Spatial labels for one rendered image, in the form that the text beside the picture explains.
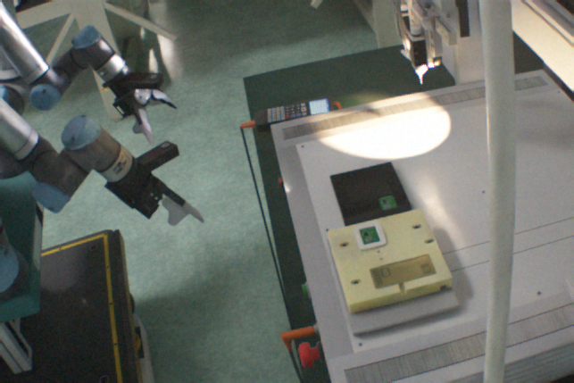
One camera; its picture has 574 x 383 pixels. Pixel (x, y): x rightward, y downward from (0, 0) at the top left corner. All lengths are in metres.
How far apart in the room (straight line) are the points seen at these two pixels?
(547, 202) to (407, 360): 0.40
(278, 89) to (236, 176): 1.05
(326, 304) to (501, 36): 0.62
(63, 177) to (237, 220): 1.35
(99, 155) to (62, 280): 0.86
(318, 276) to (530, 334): 0.35
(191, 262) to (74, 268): 0.52
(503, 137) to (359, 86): 1.18
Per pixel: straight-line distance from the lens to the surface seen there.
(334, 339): 0.98
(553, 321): 0.99
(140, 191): 1.40
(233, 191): 2.69
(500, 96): 0.53
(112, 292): 1.97
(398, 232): 1.06
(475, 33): 1.17
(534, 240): 1.10
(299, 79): 1.79
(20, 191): 1.81
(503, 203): 0.60
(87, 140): 1.28
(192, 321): 2.24
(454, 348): 0.95
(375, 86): 1.71
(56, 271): 2.14
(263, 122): 1.59
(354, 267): 1.02
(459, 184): 1.21
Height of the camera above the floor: 1.62
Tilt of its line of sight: 39 degrees down
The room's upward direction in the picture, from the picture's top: 12 degrees counter-clockwise
